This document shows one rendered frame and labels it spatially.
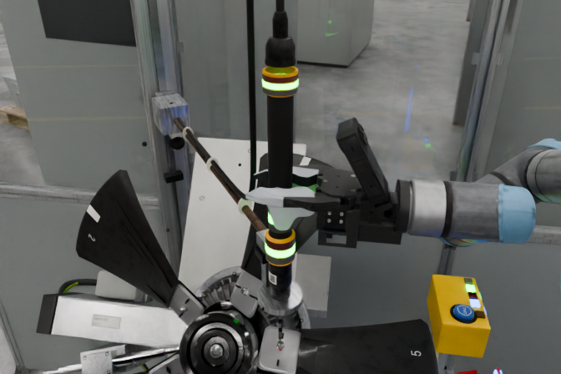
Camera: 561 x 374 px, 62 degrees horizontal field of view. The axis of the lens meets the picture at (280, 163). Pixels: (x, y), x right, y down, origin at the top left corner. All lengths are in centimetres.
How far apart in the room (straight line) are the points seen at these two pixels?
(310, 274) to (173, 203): 47
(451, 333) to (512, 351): 83
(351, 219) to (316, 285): 84
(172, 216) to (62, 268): 67
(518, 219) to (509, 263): 102
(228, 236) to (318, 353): 37
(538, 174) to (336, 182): 27
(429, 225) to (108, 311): 67
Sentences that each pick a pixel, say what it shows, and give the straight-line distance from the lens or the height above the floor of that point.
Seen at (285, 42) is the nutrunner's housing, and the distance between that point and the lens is 55.
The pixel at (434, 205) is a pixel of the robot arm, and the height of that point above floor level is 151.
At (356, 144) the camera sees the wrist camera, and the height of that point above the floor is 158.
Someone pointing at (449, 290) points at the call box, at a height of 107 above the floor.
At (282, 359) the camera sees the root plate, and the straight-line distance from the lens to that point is 83.
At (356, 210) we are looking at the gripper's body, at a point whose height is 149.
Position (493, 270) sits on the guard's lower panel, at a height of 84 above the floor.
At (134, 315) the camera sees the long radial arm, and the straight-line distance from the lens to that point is 102.
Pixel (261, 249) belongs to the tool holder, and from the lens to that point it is 73.
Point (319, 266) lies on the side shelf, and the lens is 151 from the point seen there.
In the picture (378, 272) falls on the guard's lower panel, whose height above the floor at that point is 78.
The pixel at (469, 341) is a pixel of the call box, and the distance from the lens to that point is 114.
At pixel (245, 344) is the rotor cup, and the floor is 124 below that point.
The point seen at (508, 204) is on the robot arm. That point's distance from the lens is 64.
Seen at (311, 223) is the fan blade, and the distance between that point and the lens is 78.
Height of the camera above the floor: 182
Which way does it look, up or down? 27 degrees down
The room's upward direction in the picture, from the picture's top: straight up
